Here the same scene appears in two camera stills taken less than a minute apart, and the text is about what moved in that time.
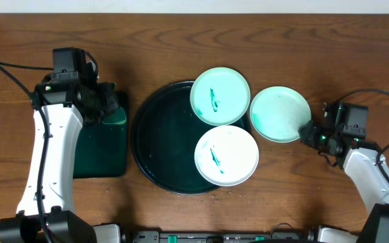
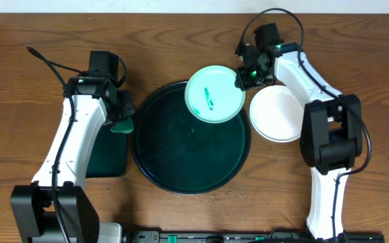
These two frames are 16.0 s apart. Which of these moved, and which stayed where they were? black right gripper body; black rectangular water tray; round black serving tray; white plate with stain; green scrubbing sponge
Moved: white plate with stain; black right gripper body; green scrubbing sponge
Stayed: round black serving tray; black rectangular water tray
